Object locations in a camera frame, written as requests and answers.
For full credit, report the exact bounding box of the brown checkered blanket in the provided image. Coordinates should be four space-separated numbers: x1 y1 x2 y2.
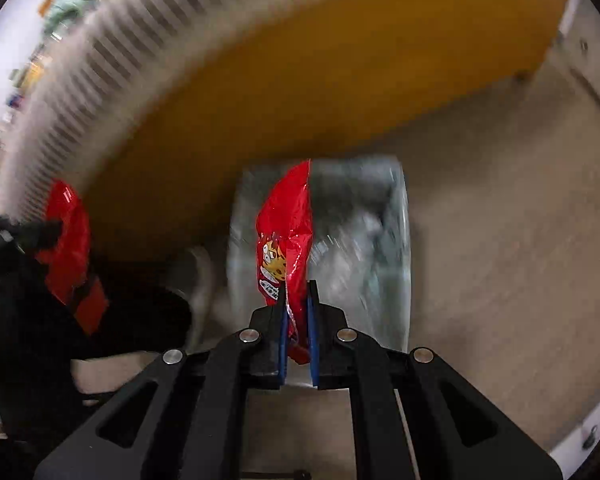
0 0 561 221

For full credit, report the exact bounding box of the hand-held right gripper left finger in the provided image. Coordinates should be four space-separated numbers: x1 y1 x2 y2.
34 280 288 480

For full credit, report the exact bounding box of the red snack packet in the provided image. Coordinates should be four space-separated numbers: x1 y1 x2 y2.
256 159 315 366
34 180 108 336

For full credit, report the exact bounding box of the white wardrobe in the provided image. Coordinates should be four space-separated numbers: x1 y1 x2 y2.
555 0 600 131

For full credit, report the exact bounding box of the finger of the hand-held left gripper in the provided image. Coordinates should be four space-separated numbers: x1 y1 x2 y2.
0 214 65 261

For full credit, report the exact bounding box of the trash bin with clear liner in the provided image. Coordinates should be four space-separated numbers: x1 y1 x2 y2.
227 156 412 391

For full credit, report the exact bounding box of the wooden bed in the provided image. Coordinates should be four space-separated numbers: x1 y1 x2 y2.
0 0 573 271

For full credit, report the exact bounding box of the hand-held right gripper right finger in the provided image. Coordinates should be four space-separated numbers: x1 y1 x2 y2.
307 280 563 480

